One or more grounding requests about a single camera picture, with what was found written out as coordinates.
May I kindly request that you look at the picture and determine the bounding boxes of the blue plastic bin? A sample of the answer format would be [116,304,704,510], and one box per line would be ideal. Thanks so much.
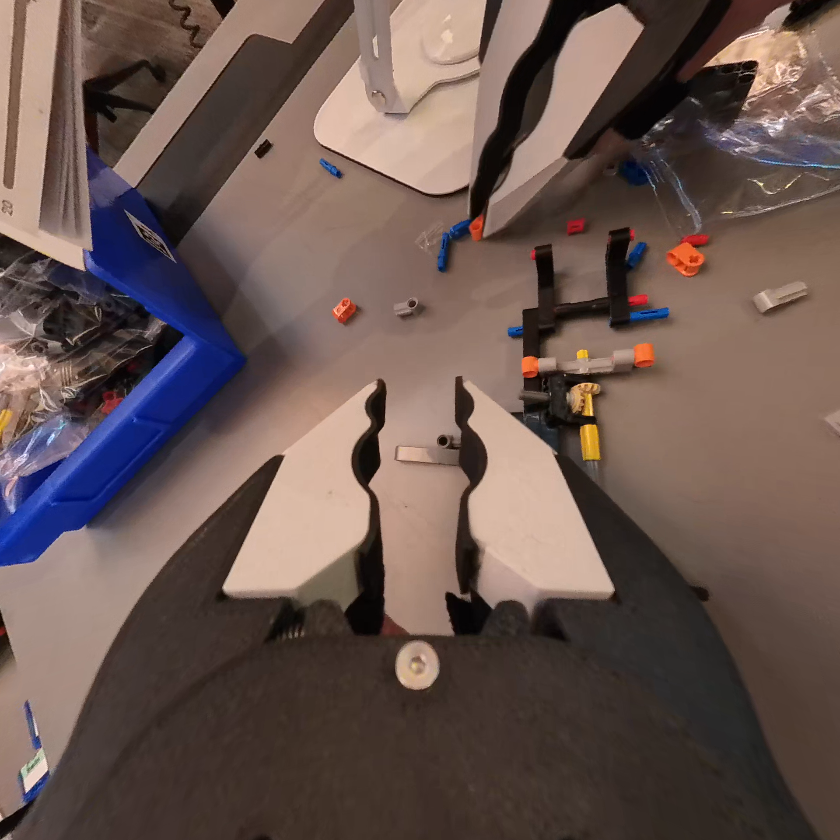
[0,147,247,567]

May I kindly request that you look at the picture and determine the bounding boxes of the black coiled cable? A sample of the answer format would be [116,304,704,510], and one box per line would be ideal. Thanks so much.
[169,0,204,47]

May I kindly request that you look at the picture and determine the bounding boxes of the small blue white card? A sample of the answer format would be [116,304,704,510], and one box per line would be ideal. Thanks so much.
[16,701,50,805]

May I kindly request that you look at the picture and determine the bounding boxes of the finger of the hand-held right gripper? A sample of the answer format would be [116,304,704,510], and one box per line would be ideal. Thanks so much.
[484,3,651,238]
[468,0,575,221]

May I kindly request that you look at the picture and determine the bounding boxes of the light grey lego panel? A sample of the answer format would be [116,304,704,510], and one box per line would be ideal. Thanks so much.
[395,433,462,468]

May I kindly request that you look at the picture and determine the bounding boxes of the black office chair base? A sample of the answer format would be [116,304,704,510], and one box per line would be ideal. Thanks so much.
[84,60,168,126]

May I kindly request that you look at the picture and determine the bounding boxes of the white book stand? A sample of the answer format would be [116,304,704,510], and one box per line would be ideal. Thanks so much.
[314,0,503,196]

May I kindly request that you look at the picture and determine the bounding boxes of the clear zip bag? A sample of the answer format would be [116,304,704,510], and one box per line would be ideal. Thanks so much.
[640,26,840,231]

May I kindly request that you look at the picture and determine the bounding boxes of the multicoloured lego chassis assembly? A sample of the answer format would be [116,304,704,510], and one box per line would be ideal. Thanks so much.
[507,226,672,487]

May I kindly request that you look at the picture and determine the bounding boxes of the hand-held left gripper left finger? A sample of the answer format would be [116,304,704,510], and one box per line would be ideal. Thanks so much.
[223,379,388,634]

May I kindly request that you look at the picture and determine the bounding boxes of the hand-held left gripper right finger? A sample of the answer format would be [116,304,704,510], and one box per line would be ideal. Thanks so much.
[446,377,616,634]

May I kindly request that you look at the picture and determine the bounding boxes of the clear bags of lego parts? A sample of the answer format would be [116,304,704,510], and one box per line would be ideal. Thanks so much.
[0,252,185,513]

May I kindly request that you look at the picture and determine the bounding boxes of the lego instruction booklet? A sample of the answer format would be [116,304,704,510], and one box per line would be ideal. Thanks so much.
[0,0,94,270]

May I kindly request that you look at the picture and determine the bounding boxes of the pale grey lego connector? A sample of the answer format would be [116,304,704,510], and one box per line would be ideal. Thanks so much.
[752,281,809,315]

